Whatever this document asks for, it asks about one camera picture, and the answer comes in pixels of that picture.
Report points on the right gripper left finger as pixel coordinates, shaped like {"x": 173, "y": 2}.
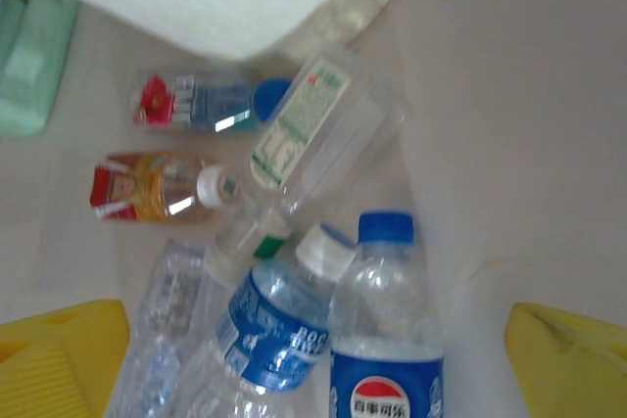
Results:
{"x": 54, "y": 369}

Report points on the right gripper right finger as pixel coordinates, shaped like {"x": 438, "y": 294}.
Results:
{"x": 578, "y": 369}

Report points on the tall clear bottle white cap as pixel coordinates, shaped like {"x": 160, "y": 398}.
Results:
{"x": 166, "y": 300}

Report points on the bottle red yellow label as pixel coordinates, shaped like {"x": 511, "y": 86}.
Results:
{"x": 142, "y": 188}

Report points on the Pepsi label bottle blue cap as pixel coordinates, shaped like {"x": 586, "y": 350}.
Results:
{"x": 387, "y": 300}

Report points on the water bottle blue label white cap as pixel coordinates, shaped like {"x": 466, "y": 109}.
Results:
{"x": 274, "y": 330}

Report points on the clear bottle red flower label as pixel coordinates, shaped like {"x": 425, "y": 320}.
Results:
{"x": 206, "y": 105}

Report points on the clear bottle green white label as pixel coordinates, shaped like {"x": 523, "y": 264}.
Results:
{"x": 313, "y": 134}

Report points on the mint green zip case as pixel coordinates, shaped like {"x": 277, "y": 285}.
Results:
{"x": 29, "y": 70}

